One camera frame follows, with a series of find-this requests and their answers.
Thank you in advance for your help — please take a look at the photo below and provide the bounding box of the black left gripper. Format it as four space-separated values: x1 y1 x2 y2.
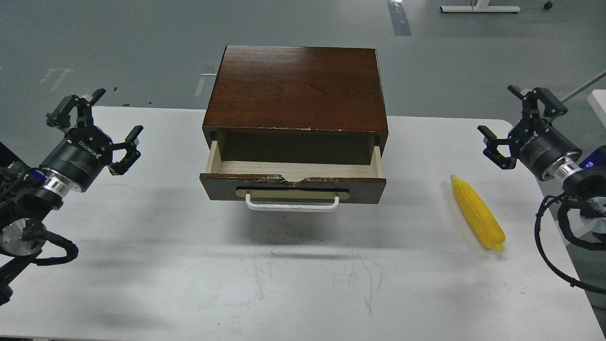
39 88 144 193

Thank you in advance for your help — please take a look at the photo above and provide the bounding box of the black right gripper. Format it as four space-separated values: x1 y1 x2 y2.
477 85 582 181

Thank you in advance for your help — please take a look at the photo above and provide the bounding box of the yellow corn cob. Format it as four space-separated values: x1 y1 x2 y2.
450 175 506 252

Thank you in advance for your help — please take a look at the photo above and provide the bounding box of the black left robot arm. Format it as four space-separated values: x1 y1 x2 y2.
0 88 143 305

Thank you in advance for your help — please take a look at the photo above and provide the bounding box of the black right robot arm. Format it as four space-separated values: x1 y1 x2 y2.
478 85 605 212

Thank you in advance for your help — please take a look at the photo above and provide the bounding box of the wooden drawer with dark front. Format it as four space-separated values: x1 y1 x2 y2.
199 141 387 204

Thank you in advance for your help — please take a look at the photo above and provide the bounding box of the white table at right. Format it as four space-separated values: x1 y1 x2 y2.
587 89 606 127

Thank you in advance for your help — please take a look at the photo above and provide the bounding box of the white table leg base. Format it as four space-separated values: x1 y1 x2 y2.
440 0 521 14

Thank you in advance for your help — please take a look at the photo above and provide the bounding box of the dark wooden cabinet box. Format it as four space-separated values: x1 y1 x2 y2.
202 45 388 149

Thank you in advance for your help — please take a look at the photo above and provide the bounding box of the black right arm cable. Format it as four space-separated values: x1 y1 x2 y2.
534 193 606 295

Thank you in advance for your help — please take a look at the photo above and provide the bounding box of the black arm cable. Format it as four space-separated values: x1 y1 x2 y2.
21 223 79 266
534 193 606 295

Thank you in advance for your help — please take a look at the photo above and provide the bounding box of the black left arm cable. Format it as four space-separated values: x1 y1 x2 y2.
21 223 79 266

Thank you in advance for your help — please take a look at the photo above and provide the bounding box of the white drawer handle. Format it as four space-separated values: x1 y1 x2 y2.
245 194 340 212

